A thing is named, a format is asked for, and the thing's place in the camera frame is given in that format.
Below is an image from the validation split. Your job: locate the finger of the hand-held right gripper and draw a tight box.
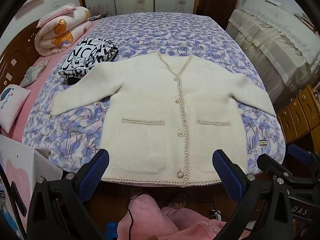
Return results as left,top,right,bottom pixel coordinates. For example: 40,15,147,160
257,154,320,189
287,144,320,178

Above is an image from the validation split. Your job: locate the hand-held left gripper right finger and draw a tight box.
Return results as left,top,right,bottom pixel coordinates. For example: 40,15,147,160
212,149,297,240

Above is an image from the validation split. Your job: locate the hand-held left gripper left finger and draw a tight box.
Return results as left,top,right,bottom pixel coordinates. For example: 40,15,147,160
26,149,110,240

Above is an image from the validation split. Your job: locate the white fluffy cardigan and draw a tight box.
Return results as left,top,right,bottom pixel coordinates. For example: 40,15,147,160
50,51,277,188

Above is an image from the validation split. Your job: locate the wooden cabinet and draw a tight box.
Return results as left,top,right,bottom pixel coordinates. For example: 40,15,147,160
276,85,320,155

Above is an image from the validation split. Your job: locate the white charger plug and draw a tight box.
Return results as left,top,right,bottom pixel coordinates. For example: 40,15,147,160
209,209,222,222

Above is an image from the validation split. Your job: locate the fuzzy brown slipper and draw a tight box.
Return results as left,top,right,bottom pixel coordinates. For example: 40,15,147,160
167,192,188,209

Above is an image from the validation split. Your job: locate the blue plastic object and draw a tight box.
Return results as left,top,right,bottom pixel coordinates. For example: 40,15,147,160
106,221,118,240

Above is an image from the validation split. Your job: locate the person's pink fleece clothing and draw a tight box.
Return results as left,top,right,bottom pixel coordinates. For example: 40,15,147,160
117,194,228,240

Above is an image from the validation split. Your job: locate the white cardboard box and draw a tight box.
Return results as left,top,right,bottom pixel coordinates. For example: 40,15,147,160
0,134,63,240

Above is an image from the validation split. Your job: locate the black flat device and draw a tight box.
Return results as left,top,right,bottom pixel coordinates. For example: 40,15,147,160
10,181,27,217

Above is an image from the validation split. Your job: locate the white pink pillow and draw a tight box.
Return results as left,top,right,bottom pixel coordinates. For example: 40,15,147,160
0,85,32,134

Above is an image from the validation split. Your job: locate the cream lace covered furniture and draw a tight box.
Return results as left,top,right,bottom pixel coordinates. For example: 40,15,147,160
225,0,320,105

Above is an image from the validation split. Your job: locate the pink bed sheet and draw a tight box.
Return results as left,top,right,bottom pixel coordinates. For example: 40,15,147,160
0,20,100,142

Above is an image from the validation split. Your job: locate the folded grey cloth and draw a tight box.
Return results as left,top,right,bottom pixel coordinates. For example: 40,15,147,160
19,59,49,88

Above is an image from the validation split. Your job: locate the black and white printed garment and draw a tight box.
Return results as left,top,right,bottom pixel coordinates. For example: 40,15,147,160
58,38,119,79

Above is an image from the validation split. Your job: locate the wooden headboard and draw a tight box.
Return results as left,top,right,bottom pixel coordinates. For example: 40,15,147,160
0,20,42,90

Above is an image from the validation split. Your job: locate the rolled bear print quilt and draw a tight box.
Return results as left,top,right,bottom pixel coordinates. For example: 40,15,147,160
34,4,92,57

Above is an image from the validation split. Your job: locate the blue floral blanket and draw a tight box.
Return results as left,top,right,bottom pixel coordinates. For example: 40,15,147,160
22,12,287,180

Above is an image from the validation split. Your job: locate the black cable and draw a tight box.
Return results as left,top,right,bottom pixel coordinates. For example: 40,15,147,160
126,192,150,240

